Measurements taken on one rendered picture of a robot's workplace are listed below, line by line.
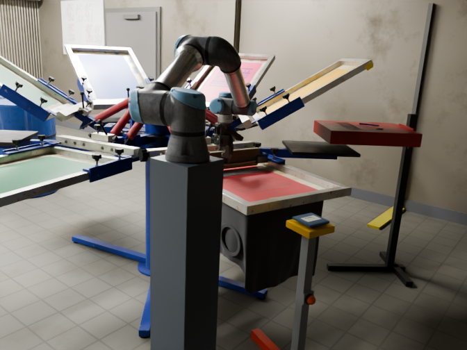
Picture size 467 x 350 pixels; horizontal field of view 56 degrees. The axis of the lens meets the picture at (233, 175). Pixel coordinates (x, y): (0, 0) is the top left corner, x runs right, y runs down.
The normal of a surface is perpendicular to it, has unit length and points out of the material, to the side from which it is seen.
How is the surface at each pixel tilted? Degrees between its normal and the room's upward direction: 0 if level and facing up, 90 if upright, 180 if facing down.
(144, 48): 90
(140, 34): 90
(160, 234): 90
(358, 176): 90
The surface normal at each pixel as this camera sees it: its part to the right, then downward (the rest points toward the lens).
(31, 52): 0.78, 0.20
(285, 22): -0.62, 0.18
